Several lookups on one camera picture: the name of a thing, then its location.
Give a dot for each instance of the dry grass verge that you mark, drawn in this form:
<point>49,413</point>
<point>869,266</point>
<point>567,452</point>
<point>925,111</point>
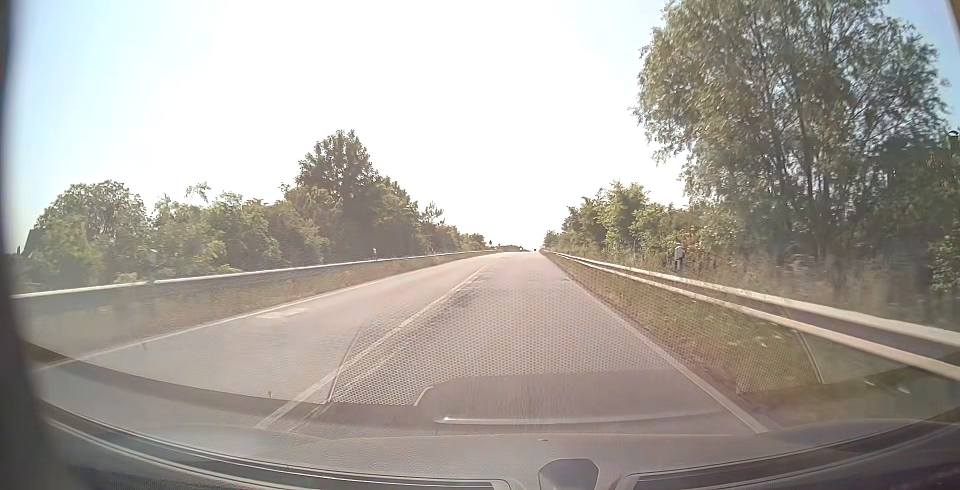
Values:
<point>675,325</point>
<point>150,313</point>

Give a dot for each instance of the grey asphalt road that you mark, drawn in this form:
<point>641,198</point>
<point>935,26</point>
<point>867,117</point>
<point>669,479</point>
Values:
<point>495,310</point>

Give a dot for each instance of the row of green trees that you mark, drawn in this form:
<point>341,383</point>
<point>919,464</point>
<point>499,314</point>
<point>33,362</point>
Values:
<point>787,114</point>
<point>240,231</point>

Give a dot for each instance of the tall dry grass bank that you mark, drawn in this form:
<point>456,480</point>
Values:
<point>825,283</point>

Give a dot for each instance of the metal guard rail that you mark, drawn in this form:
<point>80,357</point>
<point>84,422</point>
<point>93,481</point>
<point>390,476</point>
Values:
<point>225,277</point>
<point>750,302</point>

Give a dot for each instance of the car's own bonnet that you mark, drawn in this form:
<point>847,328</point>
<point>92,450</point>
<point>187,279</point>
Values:
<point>480,452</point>

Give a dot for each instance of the road markings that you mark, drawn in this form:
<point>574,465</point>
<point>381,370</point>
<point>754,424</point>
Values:
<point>420,312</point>

